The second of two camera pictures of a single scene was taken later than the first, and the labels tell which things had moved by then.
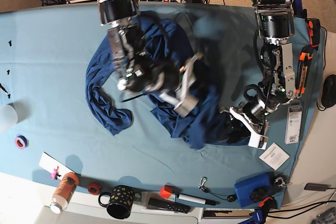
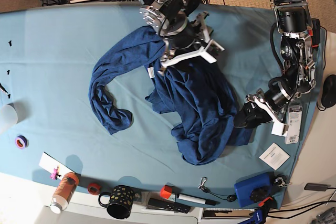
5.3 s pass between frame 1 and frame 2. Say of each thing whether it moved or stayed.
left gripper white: moved
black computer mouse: stayed
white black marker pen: stayed
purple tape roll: stayed
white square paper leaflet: stayed
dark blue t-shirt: moved
